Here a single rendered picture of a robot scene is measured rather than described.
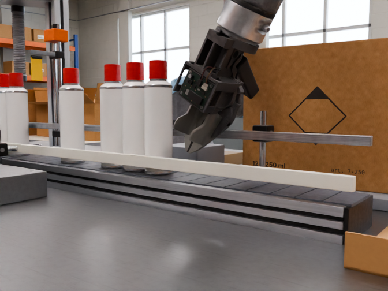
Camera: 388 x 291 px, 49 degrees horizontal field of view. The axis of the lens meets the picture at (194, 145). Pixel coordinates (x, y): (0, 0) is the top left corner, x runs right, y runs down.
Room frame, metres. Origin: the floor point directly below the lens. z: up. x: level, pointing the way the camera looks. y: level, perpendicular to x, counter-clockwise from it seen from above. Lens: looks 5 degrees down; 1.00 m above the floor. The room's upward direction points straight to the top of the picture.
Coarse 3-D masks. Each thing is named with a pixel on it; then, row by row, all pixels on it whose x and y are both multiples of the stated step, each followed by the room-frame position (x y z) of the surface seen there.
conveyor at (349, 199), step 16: (32, 160) 0.97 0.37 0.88; (48, 160) 0.97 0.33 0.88; (144, 176) 0.74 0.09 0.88; (160, 176) 0.74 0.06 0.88; (176, 176) 0.74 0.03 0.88; (192, 176) 0.74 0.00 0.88; (208, 176) 0.74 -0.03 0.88; (256, 192) 0.61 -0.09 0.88; (272, 192) 0.60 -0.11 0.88; (288, 192) 0.60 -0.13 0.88; (304, 192) 0.60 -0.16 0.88; (320, 192) 0.60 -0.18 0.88; (336, 192) 0.60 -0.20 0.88; (352, 192) 0.60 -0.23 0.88
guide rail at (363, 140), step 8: (40, 128) 1.06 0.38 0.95; (48, 128) 1.04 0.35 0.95; (56, 128) 1.02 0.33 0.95; (88, 128) 0.95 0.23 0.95; (96, 128) 0.93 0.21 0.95; (224, 136) 0.73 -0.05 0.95; (232, 136) 0.72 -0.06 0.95; (240, 136) 0.71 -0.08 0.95; (248, 136) 0.70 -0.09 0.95; (256, 136) 0.69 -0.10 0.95; (264, 136) 0.68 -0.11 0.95; (272, 136) 0.67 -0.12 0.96; (280, 136) 0.66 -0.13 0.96; (288, 136) 0.65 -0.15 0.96; (296, 136) 0.65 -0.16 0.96; (304, 136) 0.64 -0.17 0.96; (312, 136) 0.63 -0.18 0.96; (320, 136) 0.62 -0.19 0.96; (328, 136) 0.62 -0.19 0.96; (336, 136) 0.61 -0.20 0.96; (344, 136) 0.60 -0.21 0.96; (352, 136) 0.59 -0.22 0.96; (360, 136) 0.59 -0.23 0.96; (368, 136) 0.58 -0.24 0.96; (344, 144) 0.60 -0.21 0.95; (352, 144) 0.59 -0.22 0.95; (360, 144) 0.59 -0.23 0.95; (368, 144) 0.58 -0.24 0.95
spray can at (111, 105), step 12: (108, 72) 0.84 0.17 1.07; (120, 72) 0.85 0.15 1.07; (108, 84) 0.83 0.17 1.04; (120, 84) 0.84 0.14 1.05; (108, 96) 0.83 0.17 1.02; (120, 96) 0.84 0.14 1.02; (108, 108) 0.83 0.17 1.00; (120, 108) 0.84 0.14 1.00; (108, 120) 0.83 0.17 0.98; (120, 120) 0.84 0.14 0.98; (108, 132) 0.83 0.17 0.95; (120, 132) 0.83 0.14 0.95; (108, 144) 0.83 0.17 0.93; (120, 144) 0.83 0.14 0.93; (108, 168) 0.83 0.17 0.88; (120, 168) 0.83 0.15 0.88
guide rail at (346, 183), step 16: (16, 144) 1.00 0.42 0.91; (96, 160) 0.82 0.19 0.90; (112, 160) 0.79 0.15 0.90; (128, 160) 0.77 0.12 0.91; (144, 160) 0.74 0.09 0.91; (160, 160) 0.72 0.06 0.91; (176, 160) 0.70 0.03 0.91; (192, 160) 0.69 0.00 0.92; (224, 176) 0.64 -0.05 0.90; (240, 176) 0.62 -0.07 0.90; (256, 176) 0.61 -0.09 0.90; (272, 176) 0.59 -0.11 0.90; (288, 176) 0.58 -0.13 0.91; (304, 176) 0.56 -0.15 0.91; (320, 176) 0.55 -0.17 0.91; (336, 176) 0.54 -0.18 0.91; (352, 176) 0.53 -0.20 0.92
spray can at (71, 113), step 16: (64, 80) 0.92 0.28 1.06; (64, 96) 0.90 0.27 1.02; (80, 96) 0.92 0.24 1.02; (64, 112) 0.91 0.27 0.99; (80, 112) 0.92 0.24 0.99; (64, 128) 0.91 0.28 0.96; (80, 128) 0.92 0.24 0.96; (64, 144) 0.91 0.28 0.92; (80, 144) 0.91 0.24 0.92; (64, 160) 0.91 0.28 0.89; (80, 160) 0.91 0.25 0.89
